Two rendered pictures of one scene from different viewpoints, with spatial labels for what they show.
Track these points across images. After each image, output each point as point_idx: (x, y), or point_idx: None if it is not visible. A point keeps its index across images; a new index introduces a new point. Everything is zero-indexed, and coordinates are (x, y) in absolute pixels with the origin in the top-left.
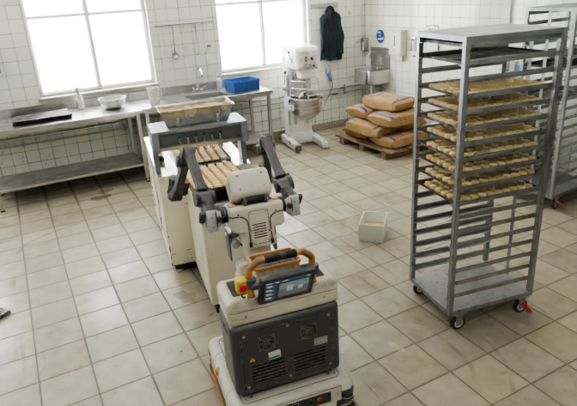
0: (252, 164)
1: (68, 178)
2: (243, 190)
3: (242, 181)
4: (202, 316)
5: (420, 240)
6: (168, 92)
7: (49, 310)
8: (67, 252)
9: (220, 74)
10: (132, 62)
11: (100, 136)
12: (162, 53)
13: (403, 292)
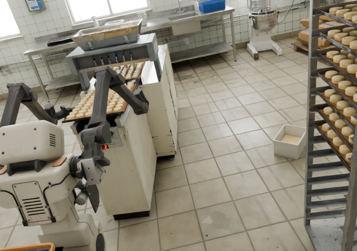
0: (217, 69)
1: None
2: (6, 154)
3: (8, 141)
4: (102, 221)
5: (317, 189)
6: (158, 15)
7: None
8: None
9: None
10: None
11: None
12: None
13: (297, 232)
